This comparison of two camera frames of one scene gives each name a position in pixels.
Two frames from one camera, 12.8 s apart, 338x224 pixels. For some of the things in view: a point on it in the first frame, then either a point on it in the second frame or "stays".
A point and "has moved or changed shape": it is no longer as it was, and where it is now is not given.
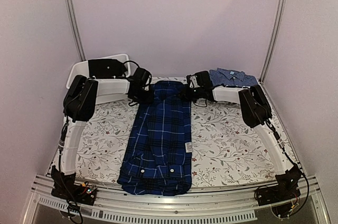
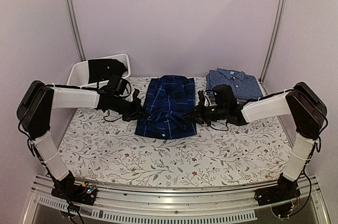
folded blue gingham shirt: [231, 78] stays
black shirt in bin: [106, 68] stays
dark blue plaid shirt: [158, 161] has moved or changed shape
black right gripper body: [193, 94] → [208, 115]
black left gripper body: [142, 97] → [128, 111]
